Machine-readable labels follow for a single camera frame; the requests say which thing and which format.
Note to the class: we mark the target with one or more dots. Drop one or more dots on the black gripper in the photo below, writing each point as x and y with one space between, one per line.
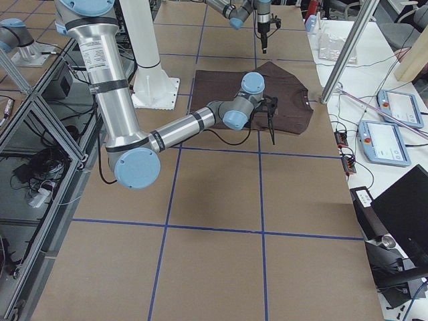
263 27
271 124

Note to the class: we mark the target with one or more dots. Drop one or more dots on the dark brown t-shirt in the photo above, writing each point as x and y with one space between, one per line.
293 113

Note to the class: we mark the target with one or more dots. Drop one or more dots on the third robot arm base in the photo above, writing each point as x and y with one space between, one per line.
15 35

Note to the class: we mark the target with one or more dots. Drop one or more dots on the red cylinder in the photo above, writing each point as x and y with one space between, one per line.
312 8

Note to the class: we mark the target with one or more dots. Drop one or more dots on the clear plastic bag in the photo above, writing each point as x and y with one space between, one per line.
330 46

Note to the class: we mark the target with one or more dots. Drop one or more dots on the orange black connector strip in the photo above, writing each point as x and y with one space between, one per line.
347 155

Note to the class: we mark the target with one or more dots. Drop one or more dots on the near teach pendant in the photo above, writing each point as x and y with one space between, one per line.
382 143

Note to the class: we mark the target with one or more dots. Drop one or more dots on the teach pendant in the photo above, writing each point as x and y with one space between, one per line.
402 106
382 143

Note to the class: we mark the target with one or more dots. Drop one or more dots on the far teach pendant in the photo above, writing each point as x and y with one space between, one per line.
402 106

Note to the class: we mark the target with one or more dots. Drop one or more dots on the wooden beam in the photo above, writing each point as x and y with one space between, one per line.
412 60

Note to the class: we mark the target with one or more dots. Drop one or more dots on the black monitor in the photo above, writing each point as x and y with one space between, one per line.
402 209

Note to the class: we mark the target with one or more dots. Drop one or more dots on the black stand with metal cup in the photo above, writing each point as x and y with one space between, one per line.
396 277

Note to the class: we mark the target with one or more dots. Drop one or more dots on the aluminium camera post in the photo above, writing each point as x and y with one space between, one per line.
366 11

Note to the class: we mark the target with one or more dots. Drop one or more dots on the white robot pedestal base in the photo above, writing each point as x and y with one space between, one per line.
152 87

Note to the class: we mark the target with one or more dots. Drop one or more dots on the aluminium frame rack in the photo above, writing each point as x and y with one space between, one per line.
46 146

